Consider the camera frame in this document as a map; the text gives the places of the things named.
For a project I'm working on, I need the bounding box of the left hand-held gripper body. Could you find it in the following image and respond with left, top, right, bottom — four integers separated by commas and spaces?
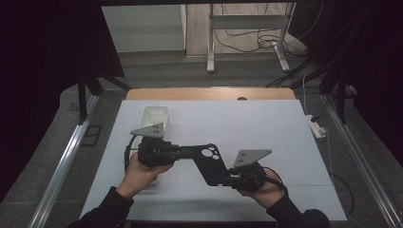
129, 122, 182, 168

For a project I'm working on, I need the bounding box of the hand-held gripper cable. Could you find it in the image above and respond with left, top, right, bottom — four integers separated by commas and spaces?
261, 165, 355, 217
124, 135, 141, 174

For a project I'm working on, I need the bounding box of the white cabinet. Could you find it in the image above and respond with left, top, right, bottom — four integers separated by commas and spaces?
101, 4, 187, 54

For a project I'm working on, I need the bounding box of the person's left hand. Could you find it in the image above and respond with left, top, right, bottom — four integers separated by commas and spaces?
115, 153, 174, 200

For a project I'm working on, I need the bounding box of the white board on table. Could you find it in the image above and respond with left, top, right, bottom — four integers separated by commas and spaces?
80, 99, 348, 222

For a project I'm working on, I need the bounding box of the tangle of black floor cables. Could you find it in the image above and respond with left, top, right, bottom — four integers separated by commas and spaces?
213, 3, 307, 55

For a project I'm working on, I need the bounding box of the white plastic storage bin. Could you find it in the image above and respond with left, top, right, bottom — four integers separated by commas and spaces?
125, 104, 171, 186

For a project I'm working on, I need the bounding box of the person's right hand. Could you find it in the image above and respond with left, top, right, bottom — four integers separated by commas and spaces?
237, 169, 287, 210

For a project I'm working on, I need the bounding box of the wooden table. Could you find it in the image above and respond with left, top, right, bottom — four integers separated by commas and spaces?
125, 87, 297, 102

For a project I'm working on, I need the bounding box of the black plug cable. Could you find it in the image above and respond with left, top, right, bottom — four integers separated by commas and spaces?
311, 100, 328, 124

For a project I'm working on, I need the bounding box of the white power strip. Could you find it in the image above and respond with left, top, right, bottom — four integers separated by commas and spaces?
305, 114, 328, 140

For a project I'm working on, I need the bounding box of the black curtain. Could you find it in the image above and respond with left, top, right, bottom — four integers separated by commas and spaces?
289, 0, 403, 160
0, 0, 125, 203

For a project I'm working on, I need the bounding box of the black phone case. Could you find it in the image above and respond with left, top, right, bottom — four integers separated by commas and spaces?
189, 142, 230, 187

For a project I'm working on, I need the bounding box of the white metal desk frame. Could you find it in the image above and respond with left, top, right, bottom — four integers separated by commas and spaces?
206, 3, 297, 74

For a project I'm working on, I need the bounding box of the black metal stand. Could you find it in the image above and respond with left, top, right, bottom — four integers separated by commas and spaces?
318, 65, 350, 125
77, 70, 131, 125

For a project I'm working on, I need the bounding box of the aluminium rail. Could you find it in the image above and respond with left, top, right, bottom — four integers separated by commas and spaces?
28, 94, 101, 228
322, 94, 403, 228

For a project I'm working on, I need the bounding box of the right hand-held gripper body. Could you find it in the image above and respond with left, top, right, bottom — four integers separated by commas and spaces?
228, 148, 273, 193

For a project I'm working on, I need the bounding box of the black frame on floor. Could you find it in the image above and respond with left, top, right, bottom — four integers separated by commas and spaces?
80, 124, 104, 147

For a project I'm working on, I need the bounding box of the left hand-held gripper cable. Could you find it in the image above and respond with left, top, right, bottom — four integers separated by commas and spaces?
124, 135, 141, 174

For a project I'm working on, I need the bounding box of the right hand-held gripper cable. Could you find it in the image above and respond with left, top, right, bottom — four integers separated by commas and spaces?
261, 165, 355, 217

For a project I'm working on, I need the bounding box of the white power cable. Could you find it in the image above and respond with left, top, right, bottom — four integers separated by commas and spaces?
301, 74, 310, 117

